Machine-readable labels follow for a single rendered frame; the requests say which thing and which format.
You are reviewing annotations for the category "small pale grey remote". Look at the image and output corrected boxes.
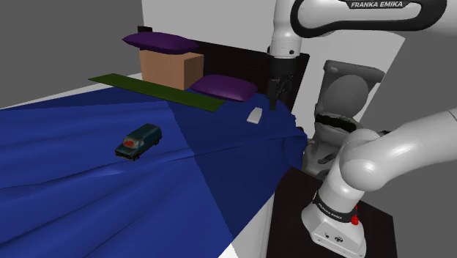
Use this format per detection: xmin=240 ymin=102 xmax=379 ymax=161
xmin=246 ymin=107 xmax=264 ymax=125

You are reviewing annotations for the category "purple pillow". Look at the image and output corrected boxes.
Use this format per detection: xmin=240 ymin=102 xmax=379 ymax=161
xmin=189 ymin=74 xmax=259 ymax=103
xmin=122 ymin=32 xmax=201 ymax=56

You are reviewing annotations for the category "grey toilet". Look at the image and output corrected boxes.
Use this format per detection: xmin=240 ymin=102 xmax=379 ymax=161
xmin=302 ymin=59 xmax=387 ymax=180

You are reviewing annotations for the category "brown cardboard box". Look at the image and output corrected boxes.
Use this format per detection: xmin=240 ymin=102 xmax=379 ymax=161
xmin=138 ymin=49 xmax=206 ymax=92

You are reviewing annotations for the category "flat green mat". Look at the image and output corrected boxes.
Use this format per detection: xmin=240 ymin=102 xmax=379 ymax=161
xmin=88 ymin=73 xmax=226 ymax=114

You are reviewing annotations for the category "dark robot stand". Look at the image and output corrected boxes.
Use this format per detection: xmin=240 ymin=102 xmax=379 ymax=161
xmin=265 ymin=166 xmax=399 ymax=258

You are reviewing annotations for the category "dark green toy van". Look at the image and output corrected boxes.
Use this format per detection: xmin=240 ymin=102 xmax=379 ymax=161
xmin=114 ymin=123 xmax=163 ymax=162

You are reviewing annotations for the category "bed with blue cover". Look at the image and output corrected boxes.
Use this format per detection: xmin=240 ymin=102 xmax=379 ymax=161
xmin=0 ymin=40 xmax=311 ymax=258

